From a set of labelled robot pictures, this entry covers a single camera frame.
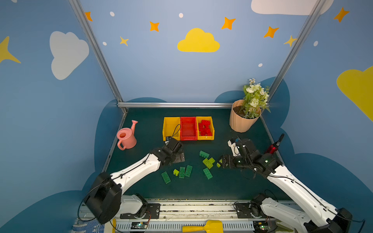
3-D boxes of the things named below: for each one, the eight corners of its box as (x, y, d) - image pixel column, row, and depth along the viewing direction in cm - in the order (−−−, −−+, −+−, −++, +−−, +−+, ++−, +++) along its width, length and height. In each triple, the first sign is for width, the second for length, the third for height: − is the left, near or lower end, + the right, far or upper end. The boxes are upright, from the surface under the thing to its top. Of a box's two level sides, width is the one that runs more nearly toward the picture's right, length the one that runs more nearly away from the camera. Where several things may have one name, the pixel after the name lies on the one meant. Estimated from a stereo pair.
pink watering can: (119, 151, 97) (113, 143, 89) (127, 129, 109) (122, 120, 101) (134, 151, 98) (129, 143, 89) (139, 129, 110) (136, 120, 101)
